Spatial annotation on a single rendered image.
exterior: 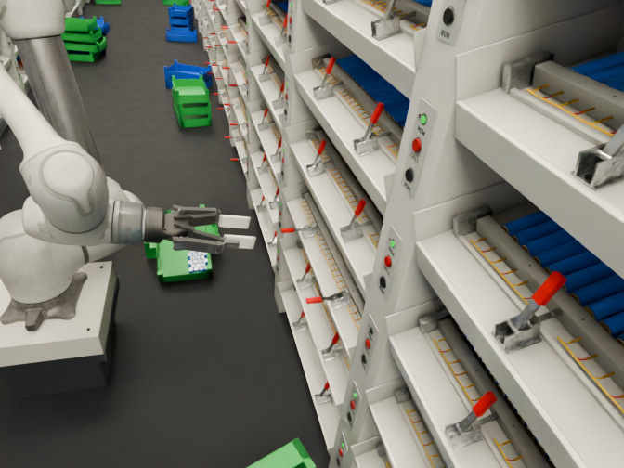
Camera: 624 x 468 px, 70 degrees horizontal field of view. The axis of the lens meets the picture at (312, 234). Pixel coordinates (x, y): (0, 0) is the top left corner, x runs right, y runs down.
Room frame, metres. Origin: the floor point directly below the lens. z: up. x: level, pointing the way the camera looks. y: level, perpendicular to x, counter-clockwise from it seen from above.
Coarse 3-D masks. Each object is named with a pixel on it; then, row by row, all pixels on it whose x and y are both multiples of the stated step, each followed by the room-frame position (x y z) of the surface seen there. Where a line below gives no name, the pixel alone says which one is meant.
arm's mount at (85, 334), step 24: (96, 264) 1.01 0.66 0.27; (0, 288) 0.87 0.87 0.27; (96, 288) 0.91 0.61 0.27; (0, 312) 0.78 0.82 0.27; (96, 312) 0.82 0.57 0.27; (0, 336) 0.71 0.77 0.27; (24, 336) 0.71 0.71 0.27; (48, 336) 0.72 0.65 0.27; (72, 336) 0.73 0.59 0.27; (96, 336) 0.74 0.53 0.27; (0, 360) 0.67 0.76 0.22; (24, 360) 0.68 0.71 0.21
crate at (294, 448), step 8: (296, 440) 0.55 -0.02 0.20; (280, 448) 0.53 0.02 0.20; (288, 448) 0.53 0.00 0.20; (296, 448) 0.53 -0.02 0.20; (304, 448) 0.54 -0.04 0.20; (272, 456) 0.51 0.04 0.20; (280, 456) 0.51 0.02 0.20; (288, 456) 0.52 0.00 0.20; (296, 456) 0.52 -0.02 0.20; (304, 456) 0.52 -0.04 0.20; (256, 464) 0.49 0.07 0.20; (264, 464) 0.49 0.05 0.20; (272, 464) 0.49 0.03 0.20; (280, 464) 0.49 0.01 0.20; (288, 464) 0.50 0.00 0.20; (296, 464) 0.50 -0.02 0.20; (304, 464) 0.50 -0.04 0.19; (312, 464) 0.50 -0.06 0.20
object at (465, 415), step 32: (416, 320) 0.49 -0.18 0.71; (448, 320) 0.48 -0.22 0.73; (416, 352) 0.45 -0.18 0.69; (448, 352) 0.44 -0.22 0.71; (416, 384) 0.39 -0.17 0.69; (448, 384) 0.39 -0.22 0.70; (480, 384) 0.37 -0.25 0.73; (448, 416) 0.34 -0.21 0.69; (480, 416) 0.32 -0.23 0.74; (512, 416) 0.33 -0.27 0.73; (448, 448) 0.30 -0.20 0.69; (480, 448) 0.30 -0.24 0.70; (512, 448) 0.30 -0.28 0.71
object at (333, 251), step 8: (312, 200) 1.10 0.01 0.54; (312, 208) 1.06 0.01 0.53; (320, 216) 1.02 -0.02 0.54; (320, 224) 0.98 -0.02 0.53; (320, 232) 0.97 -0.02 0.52; (328, 232) 0.95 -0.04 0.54; (328, 240) 0.91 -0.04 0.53; (320, 248) 0.91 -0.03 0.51; (328, 248) 0.90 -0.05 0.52; (336, 248) 0.88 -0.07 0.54; (336, 256) 0.85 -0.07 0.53; (328, 264) 0.85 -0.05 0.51; (336, 264) 0.83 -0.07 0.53; (344, 272) 0.80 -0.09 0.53; (344, 280) 0.77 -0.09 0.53; (352, 280) 0.77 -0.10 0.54; (352, 288) 0.74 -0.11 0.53; (352, 296) 0.72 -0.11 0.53; (360, 296) 0.72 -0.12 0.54; (360, 304) 0.70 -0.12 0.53; (360, 312) 0.67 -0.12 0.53
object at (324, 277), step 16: (288, 192) 1.14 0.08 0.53; (304, 192) 1.14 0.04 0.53; (288, 208) 1.12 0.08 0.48; (304, 208) 1.10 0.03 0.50; (304, 224) 1.02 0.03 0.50; (304, 240) 0.95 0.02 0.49; (320, 240) 0.95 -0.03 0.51; (320, 256) 0.89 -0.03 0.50; (320, 272) 0.83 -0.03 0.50; (336, 272) 0.82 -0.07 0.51; (320, 288) 0.79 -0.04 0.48; (336, 288) 0.77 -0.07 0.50; (336, 320) 0.68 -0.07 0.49; (352, 320) 0.67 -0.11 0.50; (352, 336) 0.63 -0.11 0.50; (352, 352) 0.57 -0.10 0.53
